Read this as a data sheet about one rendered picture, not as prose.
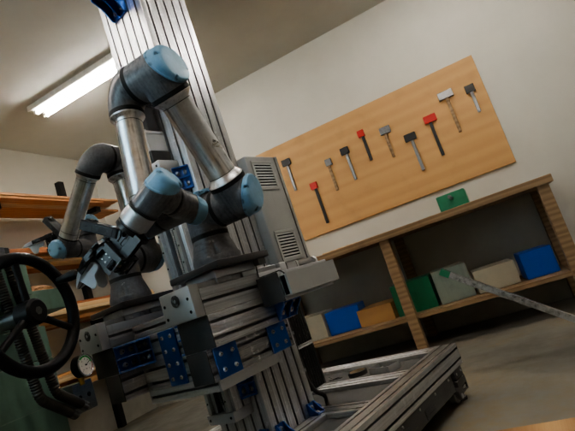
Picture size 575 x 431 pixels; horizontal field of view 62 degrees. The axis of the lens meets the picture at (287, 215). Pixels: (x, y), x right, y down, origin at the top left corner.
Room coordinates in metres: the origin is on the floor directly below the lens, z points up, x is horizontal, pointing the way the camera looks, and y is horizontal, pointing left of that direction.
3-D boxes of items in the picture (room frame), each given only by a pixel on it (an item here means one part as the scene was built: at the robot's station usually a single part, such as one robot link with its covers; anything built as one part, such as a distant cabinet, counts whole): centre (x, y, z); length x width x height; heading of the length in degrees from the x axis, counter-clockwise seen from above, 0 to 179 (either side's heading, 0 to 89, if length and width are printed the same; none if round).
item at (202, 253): (1.47, 0.25, 0.87); 0.15 x 0.15 x 0.10
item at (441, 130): (3.92, -0.81, 1.50); 2.00 x 0.04 x 0.90; 68
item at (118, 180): (1.89, 0.60, 1.19); 0.15 x 0.12 x 0.55; 158
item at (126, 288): (1.77, 0.65, 0.87); 0.15 x 0.15 x 0.10
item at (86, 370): (1.36, 0.68, 0.65); 0.06 x 0.04 x 0.08; 166
